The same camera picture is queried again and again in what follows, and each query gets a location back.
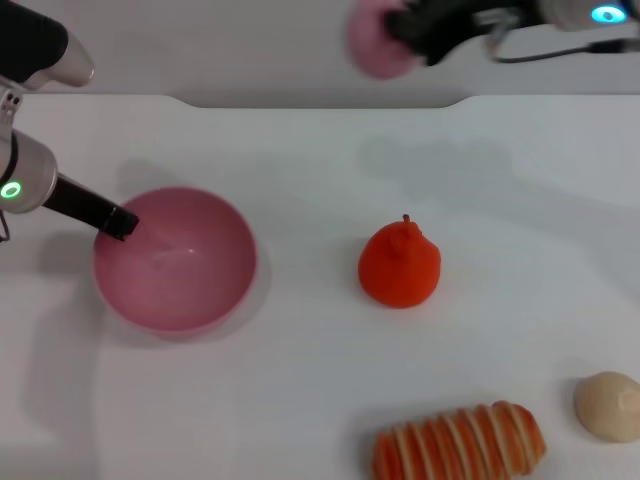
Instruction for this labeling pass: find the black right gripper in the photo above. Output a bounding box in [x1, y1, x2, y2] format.
[384, 0, 521, 66]

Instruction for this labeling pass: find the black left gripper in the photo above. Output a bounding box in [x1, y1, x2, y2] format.
[42, 175, 140, 243]

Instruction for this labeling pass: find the pink toy peach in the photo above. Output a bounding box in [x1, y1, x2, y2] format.
[347, 0, 426, 80]

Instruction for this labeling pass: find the pink plastic bowl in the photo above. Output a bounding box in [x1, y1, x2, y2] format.
[93, 187, 259, 335]

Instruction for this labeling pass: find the orange-red toy pear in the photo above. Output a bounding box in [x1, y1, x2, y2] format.
[357, 213, 442, 310]

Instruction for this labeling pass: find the orange striped toy bread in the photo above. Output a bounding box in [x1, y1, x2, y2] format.
[370, 399, 548, 480]

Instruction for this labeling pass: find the beige toy bun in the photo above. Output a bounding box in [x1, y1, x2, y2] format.
[573, 370, 640, 444]

